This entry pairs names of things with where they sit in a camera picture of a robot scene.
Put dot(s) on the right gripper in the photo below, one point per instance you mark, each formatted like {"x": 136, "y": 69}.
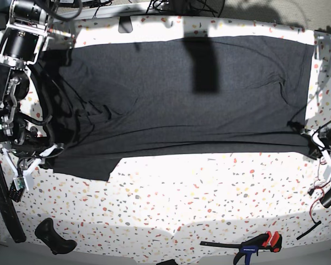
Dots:
{"x": 23, "y": 166}

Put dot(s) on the long black tube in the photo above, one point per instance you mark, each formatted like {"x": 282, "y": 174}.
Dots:
{"x": 9, "y": 213}

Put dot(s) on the black remote control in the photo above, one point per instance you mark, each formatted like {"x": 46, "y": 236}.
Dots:
{"x": 15, "y": 194}

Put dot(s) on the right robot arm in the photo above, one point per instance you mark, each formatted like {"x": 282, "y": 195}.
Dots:
{"x": 29, "y": 140}

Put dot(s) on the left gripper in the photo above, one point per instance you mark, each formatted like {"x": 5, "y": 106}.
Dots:
{"x": 317, "y": 150}

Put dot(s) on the small black stick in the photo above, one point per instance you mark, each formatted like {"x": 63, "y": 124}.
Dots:
{"x": 316, "y": 224}

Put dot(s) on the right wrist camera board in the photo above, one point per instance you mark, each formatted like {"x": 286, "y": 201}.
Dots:
{"x": 19, "y": 183}

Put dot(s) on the dark grey T-shirt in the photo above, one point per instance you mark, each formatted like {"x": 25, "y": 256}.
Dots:
{"x": 192, "y": 95}

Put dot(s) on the black game controller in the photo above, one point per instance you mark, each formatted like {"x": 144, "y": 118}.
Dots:
{"x": 45, "y": 232}

